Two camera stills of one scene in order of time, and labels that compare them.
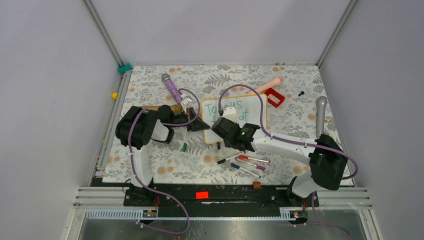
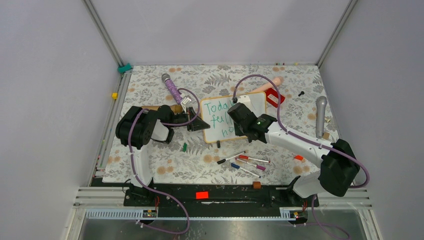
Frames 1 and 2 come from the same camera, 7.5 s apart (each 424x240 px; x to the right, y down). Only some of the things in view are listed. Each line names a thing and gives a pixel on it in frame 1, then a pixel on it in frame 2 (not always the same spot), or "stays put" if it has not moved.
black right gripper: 227,142 -> 238,131
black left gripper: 198,124 stays put
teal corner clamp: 122,69 stays put
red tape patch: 202,195 stays put
